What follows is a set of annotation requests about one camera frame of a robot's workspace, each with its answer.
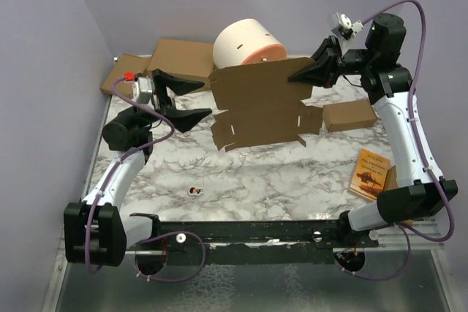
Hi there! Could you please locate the small cartoon sticker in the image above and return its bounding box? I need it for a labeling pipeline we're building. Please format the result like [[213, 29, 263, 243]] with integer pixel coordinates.
[[189, 187, 203, 195]]

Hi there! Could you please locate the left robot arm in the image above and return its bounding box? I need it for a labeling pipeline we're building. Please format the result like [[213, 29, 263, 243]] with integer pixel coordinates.
[[64, 69, 212, 274]]

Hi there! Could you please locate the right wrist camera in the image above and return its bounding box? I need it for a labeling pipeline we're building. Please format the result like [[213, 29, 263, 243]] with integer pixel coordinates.
[[330, 12, 364, 44]]

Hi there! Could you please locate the large folded cardboard box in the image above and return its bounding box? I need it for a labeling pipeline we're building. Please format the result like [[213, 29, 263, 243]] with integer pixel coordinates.
[[146, 39, 214, 91]]

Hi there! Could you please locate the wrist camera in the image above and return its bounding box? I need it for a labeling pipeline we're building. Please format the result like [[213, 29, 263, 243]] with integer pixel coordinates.
[[132, 76, 154, 104], [330, 12, 364, 44]]

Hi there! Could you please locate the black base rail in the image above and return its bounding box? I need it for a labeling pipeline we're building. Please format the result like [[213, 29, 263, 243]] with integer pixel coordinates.
[[129, 220, 378, 266]]

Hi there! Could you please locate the orange paperback book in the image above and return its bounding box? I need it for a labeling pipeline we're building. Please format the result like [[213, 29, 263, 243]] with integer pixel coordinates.
[[348, 149, 390, 201]]

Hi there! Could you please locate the round cream drawer cabinet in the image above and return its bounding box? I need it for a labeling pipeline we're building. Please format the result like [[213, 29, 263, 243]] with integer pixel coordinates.
[[213, 18, 287, 69]]

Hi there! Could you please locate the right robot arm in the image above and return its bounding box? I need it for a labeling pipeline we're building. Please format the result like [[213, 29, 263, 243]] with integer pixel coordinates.
[[288, 12, 458, 247]]

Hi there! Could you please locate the small folded cardboard box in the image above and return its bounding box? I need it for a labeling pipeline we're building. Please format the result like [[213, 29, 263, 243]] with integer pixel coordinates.
[[322, 99, 377, 132]]

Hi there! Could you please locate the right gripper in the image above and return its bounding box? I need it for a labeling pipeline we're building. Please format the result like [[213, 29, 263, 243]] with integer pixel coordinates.
[[288, 34, 376, 89]]

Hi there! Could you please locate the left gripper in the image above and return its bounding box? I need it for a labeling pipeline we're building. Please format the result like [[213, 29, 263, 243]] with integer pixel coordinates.
[[122, 69, 212, 131]]

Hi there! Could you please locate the cardboard box under book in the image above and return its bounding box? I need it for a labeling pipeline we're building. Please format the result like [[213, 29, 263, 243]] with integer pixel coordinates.
[[383, 166, 398, 191]]

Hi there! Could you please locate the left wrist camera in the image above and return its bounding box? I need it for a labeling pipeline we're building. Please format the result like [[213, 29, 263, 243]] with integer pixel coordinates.
[[132, 76, 154, 104]]

